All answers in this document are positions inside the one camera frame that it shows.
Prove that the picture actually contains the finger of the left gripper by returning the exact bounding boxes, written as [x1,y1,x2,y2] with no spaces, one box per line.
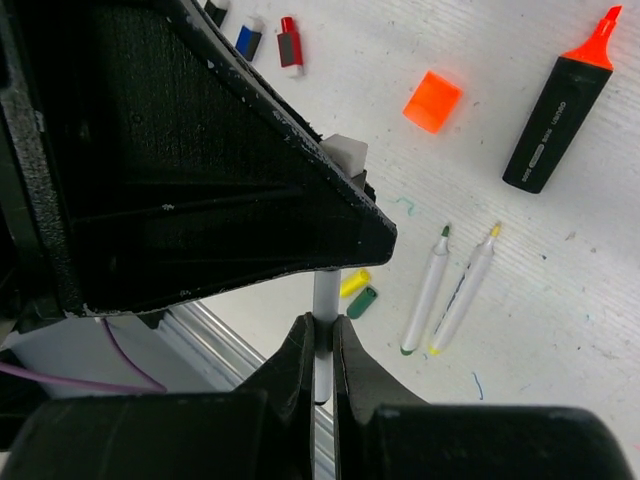
[1,1,397,320]

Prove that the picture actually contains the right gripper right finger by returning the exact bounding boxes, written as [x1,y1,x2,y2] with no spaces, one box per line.
[332,316,428,479]

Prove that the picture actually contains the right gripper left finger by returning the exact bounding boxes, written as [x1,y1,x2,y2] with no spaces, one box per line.
[234,313,315,479]

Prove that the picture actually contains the green pen cap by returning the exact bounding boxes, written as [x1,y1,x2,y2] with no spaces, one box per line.
[346,286,378,320]

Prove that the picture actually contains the yellow pen cap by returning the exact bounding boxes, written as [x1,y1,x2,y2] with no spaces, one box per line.
[340,268,371,298]

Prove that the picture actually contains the green marker pen body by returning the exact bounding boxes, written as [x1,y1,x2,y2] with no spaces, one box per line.
[400,224,451,356]

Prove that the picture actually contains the yellow marker pen body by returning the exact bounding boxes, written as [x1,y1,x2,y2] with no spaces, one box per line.
[428,223,502,356]

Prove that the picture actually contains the dark blue pen cap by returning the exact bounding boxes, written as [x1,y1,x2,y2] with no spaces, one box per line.
[235,17,264,62]

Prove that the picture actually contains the black pen cap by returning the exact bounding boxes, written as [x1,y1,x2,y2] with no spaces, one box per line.
[320,134,376,201]
[204,0,230,27]

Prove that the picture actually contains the red pen cap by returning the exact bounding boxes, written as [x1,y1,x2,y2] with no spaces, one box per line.
[277,16,304,78]

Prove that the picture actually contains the orange highlighter cap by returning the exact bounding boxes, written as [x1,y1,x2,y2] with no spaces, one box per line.
[403,71,463,134]

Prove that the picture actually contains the black orange highlighter body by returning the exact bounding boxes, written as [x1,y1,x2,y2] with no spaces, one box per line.
[502,5,622,194]

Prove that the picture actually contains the aluminium mounting rail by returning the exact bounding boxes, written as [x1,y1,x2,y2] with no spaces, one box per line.
[157,302,335,479]

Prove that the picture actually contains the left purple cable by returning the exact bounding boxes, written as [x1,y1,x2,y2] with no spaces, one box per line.
[0,317,169,396]

